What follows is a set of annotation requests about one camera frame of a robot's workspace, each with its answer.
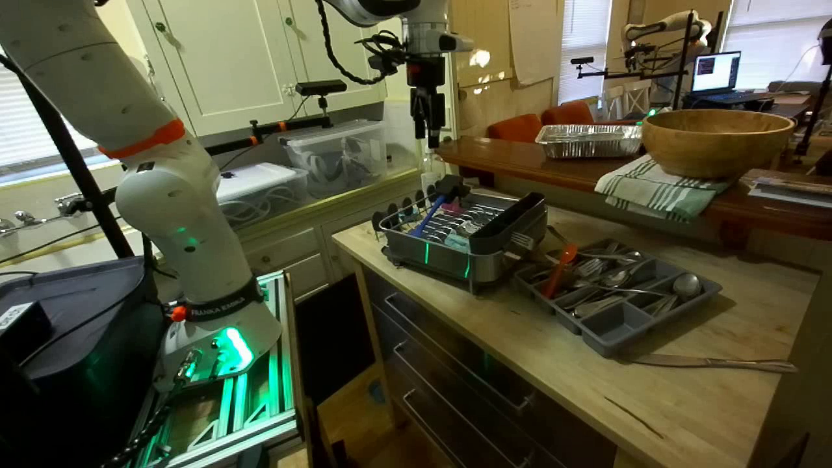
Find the black stereo camera on stand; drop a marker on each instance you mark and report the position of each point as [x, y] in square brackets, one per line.
[321, 90]

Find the wooden bowl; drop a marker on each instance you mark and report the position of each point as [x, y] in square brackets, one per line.
[716, 144]

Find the clear plastic storage bin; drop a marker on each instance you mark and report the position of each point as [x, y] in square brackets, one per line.
[338, 157]

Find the laptop computer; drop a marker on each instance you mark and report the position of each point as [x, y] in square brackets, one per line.
[716, 72]

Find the blue plastic ladle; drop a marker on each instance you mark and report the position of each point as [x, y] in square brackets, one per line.
[426, 218]

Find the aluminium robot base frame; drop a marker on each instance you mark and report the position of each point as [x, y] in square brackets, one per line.
[242, 421]

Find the aluminium foil tray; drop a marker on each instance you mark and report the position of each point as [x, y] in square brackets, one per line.
[588, 140]

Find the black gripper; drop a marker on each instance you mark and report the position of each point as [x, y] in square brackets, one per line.
[426, 74]

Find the grey cutlery tray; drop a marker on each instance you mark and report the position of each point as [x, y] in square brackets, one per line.
[615, 294]

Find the orange handled utensil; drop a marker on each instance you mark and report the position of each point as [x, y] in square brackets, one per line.
[560, 269]

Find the black camera tripod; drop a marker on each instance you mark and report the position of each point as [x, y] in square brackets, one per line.
[98, 200]

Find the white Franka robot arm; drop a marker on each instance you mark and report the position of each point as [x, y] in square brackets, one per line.
[218, 326]

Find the grey wire dish rack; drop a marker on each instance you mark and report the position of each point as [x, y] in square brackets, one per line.
[472, 243]

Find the green striped dish towel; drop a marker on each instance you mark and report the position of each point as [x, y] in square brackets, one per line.
[644, 187]

